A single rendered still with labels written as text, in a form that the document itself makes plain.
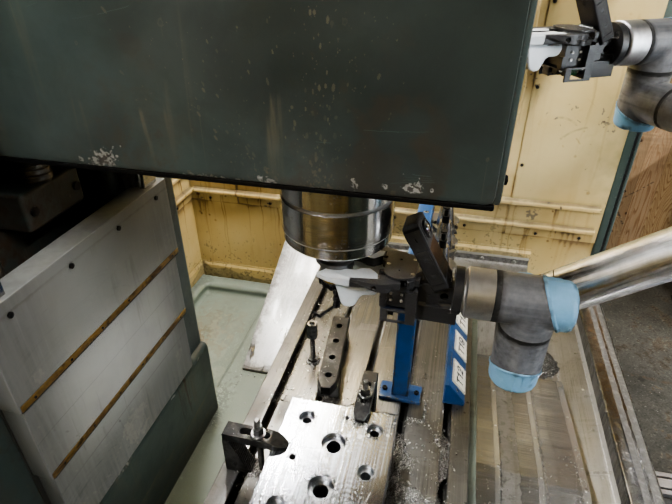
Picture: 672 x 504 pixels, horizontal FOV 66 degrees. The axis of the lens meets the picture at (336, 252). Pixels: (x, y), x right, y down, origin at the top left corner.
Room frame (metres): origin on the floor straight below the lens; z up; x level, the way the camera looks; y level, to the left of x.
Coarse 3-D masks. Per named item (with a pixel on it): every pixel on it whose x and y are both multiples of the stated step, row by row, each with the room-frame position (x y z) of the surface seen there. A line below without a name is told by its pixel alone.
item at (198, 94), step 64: (0, 0) 0.61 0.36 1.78; (64, 0) 0.59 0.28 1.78; (128, 0) 0.58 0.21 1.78; (192, 0) 0.56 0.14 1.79; (256, 0) 0.54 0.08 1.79; (320, 0) 0.53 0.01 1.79; (384, 0) 0.51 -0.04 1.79; (448, 0) 0.50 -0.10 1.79; (512, 0) 0.49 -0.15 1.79; (0, 64) 0.62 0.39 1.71; (64, 64) 0.60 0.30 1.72; (128, 64) 0.58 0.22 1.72; (192, 64) 0.56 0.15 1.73; (256, 64) 0.54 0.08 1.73; (320, 64) 0.53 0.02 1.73; (384, 64) 0.51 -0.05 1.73; (448, 64) 0.50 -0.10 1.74; (512, 64) 0.49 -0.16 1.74; (0, 128) 0.63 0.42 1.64; (64, 128) 0.60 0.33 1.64; (128, 128) 0.58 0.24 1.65; (192, 128) 0.56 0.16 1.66; (256, 128) 0.55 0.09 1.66; (320, 128) 0.53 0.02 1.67; (384, 128) 0.51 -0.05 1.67; (448, 128) 0.50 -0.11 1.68; (512, 128) 0.49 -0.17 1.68; (320, 192) 0.53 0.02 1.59; (384, 192) 0.51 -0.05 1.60; (448, 192) 0.50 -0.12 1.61
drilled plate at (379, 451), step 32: (288, 416) 0.73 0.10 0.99; (320, 416) 0.73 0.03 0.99; (352, 416) 0.73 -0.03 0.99; (384, 416) 0.73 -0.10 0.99; (288, 448) 0.65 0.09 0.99; (320, 448) 0.65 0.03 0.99; (352, 448) 0.65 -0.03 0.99; (384, 448) 0.65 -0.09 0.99; (288, 480) 0.58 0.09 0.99; (320, 480) 0.59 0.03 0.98; (352, 480) 0.58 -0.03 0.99; (384, 480) 0.58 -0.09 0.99
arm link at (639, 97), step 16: (624, 80) 0.98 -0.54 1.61; (640, 80) 0.95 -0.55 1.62; (656, 80) 0.94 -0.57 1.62; (624, 96) 0.97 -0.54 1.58; (640, 96) 0.94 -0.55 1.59; (656, 96) 0.91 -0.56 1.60; (624, 112) 0.96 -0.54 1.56; (640, 112) 0.93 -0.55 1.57; (624, 128) 0.96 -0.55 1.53; (640, 128) 0.94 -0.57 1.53
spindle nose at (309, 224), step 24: (288, 192) 0.60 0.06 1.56; (288, 216) 0.61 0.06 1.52; (312, 216) 0.58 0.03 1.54; (336, 216) 0.57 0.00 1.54; (360, 216) 0.58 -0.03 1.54; (384, 216) 0.60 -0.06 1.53; (288, 240) 0.62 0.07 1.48; (312, 240) 0.58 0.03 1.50; (336, 240) 0.57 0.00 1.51; (360, 240) 0.58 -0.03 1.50; (384, 240) 0.61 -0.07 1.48
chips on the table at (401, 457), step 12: (432, 432) 0.76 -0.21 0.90; (444, 444) 0.74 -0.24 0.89; (396, 456) 0.71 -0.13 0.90; (408, 456) 0.70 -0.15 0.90; (444, 456) 0.71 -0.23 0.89; (396, 468) 0.68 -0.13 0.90; (408, 468) 0.67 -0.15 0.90; (444, 468) 0.68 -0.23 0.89; (396, 480) 0.64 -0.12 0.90; (396, 492) 0.62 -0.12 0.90; (408, 492) 0.62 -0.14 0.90
